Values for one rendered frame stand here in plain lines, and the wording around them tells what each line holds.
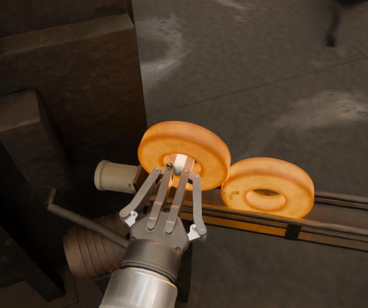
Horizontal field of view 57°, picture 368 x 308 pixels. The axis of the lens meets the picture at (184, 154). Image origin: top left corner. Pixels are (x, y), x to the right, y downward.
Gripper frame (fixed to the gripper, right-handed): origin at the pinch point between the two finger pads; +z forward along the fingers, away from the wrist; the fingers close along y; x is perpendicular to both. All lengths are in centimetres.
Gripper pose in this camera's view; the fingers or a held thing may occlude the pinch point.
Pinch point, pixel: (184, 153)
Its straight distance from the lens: 55.2
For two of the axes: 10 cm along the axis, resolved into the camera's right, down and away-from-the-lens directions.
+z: 2.4, -7.9, 5.7
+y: 9.7, 1.8, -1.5
